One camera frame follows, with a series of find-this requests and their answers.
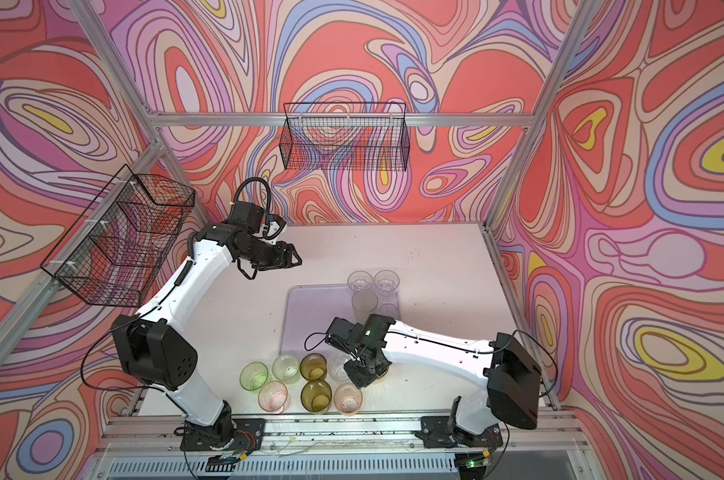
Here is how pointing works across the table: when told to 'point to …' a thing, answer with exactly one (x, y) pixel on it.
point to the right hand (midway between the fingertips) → (370, 382)
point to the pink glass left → (273, 396)
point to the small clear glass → (389, 310)
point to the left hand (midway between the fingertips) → (295, 259)
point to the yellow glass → (381, 377)
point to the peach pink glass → (348, 399)
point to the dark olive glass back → (313, 366)
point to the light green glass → (286, 368)
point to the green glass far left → (254, 375)
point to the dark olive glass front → (316, 396)
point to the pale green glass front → (363, 303)
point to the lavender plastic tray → (307, 312)
